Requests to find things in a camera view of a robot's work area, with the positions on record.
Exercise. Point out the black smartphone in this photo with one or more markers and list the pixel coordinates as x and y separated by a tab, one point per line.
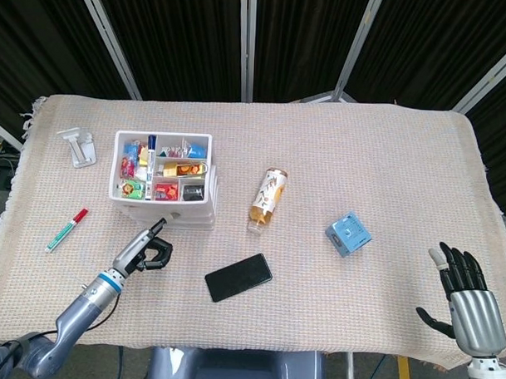
238	277

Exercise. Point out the red orange lion packet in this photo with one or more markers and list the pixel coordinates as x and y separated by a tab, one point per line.
165	192

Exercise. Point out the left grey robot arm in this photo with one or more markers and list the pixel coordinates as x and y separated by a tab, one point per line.
78	312

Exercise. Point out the red capped green marker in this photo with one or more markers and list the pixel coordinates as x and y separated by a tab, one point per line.
64	233

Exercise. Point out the blue capped whiteboard marker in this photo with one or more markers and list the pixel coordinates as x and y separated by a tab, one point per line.
151	152

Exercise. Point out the white compartment organizer box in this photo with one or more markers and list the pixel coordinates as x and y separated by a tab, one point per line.
116	168

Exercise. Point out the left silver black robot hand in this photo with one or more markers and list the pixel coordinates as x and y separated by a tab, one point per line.
130	256

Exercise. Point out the yellow packet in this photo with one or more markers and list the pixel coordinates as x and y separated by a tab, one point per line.
170	168

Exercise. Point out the beige woven tablecloth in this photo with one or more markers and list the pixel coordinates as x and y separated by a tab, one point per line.
320	158

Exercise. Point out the blue speaker carton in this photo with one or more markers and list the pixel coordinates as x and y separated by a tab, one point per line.
351	236

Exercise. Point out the black folding partition screen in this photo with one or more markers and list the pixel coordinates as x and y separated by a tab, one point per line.
192	37

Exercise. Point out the blue snack packet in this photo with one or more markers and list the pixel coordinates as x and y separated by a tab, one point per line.
132	148

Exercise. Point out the red candy packet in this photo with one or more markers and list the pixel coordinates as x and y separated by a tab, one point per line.
127	167

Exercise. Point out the amber tea bottle floral label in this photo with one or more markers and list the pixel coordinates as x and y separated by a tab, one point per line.
267	196

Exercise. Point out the clear plastic drawer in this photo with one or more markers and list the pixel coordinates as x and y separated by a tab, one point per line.
190	212

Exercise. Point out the green lion packet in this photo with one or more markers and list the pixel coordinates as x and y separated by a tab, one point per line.
130	188

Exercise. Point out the grey robot torso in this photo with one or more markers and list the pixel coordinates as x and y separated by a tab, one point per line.
238	370

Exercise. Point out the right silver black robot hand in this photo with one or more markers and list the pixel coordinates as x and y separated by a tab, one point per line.
477	322

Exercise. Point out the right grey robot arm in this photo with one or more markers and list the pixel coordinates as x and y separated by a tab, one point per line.
491	376

